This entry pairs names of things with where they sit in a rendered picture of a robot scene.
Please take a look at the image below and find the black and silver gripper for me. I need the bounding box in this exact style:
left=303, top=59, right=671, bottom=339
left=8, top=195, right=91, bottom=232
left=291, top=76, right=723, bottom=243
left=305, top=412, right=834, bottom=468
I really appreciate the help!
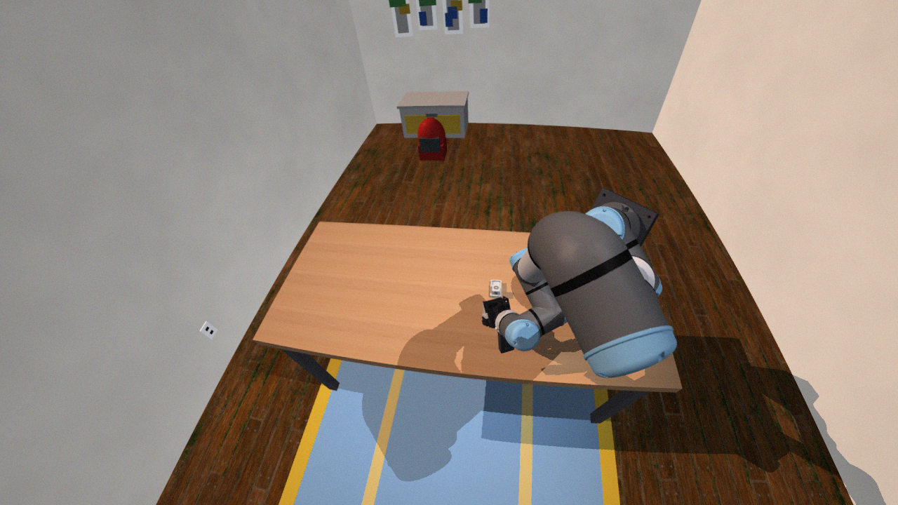
left=482, top=296, right=511, bottom=328

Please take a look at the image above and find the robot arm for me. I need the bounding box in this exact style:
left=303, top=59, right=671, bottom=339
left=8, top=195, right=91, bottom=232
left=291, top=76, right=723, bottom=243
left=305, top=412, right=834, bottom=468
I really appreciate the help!
left=495, top=202, right=677, bottom=378

